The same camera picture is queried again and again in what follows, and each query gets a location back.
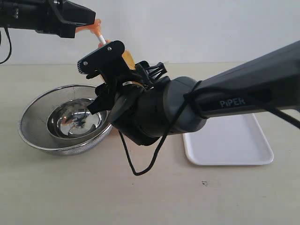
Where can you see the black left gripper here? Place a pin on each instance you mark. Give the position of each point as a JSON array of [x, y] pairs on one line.
[[59, 18]]

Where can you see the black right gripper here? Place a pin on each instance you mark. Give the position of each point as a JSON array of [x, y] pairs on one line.
[[136, 113]]

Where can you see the orange pump soap bottle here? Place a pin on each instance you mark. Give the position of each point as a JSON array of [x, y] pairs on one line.
[[95, 29]]

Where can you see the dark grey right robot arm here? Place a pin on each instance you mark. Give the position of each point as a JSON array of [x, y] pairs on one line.
[[270, 83]]

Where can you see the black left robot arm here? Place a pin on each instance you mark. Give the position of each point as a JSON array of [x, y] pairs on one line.
[[22, 14]]

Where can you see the small stainless steel bowl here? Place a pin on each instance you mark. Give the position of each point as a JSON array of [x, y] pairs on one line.
[[72, 120]]

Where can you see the steel mesh colander bowl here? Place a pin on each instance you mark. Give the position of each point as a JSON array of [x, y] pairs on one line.
[[32, 126]]

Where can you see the white rectangular plastic tray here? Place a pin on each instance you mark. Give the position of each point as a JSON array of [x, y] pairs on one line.
[[229, 141]]

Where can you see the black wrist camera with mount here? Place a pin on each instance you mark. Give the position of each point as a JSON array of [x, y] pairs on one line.
[[106, 61]]

